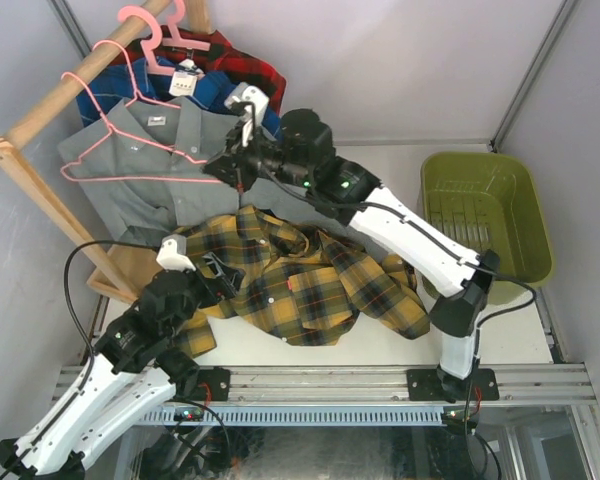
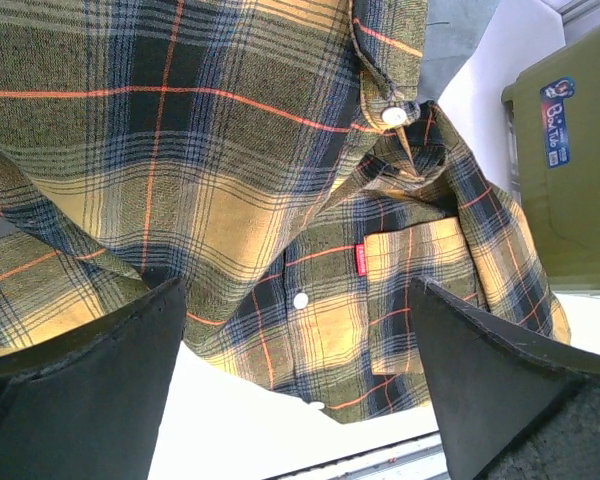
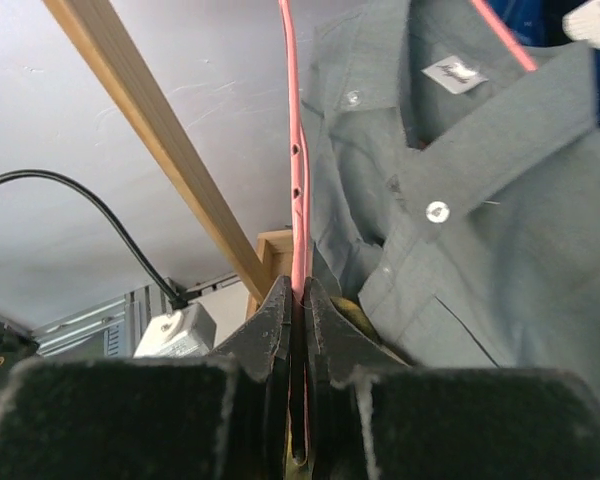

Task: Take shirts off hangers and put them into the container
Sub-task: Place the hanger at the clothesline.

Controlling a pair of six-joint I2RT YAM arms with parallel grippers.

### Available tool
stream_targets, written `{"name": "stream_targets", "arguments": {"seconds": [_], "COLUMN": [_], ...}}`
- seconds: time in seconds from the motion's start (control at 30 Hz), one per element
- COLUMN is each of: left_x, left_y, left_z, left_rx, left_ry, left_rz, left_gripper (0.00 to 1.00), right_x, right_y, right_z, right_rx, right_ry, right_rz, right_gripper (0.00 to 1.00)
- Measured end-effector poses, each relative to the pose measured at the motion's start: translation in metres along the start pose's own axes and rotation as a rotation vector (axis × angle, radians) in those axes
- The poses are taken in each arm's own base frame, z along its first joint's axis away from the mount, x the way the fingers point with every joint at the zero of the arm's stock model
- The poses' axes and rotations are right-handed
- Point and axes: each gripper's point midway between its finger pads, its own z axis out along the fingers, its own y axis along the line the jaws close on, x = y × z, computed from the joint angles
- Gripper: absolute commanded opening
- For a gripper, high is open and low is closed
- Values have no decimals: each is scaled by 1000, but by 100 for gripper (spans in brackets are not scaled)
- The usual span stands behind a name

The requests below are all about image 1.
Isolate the pink wire hanger grey shirt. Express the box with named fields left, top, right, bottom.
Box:
left=92, top=39, right=209, bottom=164

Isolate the white paper price tag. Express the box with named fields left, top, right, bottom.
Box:
left=169, top=59, right=204, bottom=97

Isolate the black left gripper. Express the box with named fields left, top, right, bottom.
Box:
left=165, top=251, right=244, bottom=338

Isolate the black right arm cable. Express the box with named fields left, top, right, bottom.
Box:
left=232, top=99, right=539, bottom=381

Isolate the pink plastic hanger blue shirt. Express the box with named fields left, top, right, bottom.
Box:
left=119, top=4, right=206, bottom=78

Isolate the red plaid shirt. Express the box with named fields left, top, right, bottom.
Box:
left=109, top=24, right=287, bottom=116

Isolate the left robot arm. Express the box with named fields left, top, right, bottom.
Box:
left=0, top=254, right=244, bottom=479

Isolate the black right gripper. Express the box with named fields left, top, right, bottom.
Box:
left=205, top=117, right=314, bottom=193

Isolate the grey slotted cable duct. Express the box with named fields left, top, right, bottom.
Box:
left=136, top=404, right=444, bottom=427

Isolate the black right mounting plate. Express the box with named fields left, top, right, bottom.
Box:
left=406, top=368, right=500, bottom=403

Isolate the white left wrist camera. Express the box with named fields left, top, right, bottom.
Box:
left=156, top=234, right=196, bottom=272

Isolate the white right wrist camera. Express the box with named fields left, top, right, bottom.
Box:
left=224, top=82, right=269, bottom=126

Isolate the wooden clothes rack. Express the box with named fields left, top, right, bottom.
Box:
left=0, top=0, right=211, bottom=305

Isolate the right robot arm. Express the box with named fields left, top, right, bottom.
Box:
left=202, top=102, right=500, bottom=402

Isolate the green plastic basket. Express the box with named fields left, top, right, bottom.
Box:
left=419, top=152, right=554, bottom=288

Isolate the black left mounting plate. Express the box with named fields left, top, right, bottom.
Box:
left=176, top=367, right=231, bottom=402

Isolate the blue plaid shirt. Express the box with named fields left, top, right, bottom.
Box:
left=76, top=59, right=281, bottom=140

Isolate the black mounting plate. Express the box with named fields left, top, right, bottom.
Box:
left=176, top=367, right=231, bottom=402
left=406, top=368, right=500, bottom=403

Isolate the yellow plaid shirt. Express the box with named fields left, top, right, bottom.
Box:
left=176, top=206, right=430, bottom=358

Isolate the black left camera cable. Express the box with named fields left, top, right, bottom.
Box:
left=0, top=240, right=164, bottom=471

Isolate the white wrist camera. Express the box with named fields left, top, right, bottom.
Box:
left=224, top=82, right=269, bottom=126
left=156, top=234, right=196, bottom=272

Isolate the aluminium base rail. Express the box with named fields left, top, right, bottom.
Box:
left=224, top=364, right=596, bottom=407

